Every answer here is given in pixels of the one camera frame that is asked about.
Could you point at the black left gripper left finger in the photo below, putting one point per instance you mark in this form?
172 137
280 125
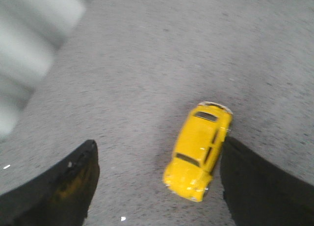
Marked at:
60 196

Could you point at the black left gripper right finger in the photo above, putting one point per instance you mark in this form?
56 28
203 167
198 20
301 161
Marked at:
259 193

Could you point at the grey pleated curtain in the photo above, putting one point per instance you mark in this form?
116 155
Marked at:
31 32

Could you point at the yellow beetle toy car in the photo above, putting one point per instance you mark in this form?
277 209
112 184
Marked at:
197 149

